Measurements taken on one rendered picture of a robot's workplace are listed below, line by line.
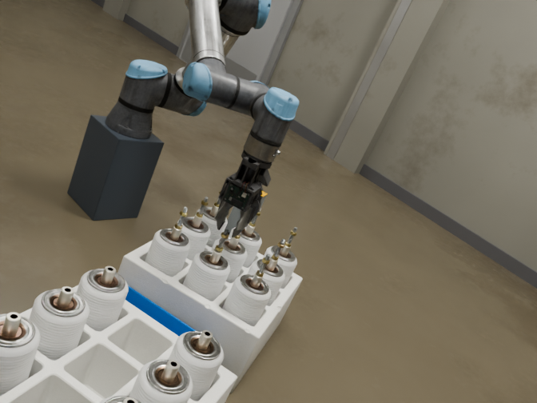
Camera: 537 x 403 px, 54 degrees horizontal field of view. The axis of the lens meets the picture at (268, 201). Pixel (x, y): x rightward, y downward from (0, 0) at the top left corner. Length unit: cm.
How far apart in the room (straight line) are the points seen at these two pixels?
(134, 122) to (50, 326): 89
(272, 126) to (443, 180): 256
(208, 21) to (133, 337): 73
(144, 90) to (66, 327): 92
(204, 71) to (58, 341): 61
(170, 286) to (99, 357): 29
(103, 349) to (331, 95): 322
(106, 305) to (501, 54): 296
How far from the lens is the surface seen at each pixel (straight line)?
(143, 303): 133
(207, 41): 125
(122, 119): 174
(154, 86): 171
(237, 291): 126
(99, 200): 178
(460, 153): 357
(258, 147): 114
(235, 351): 129
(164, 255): 131
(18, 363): 94
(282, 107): 112
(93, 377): 113
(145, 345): 118
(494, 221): 351
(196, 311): 129
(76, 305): 102
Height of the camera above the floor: 88
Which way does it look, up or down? 20 degrees down
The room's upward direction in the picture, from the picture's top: 25 degrees clockwise
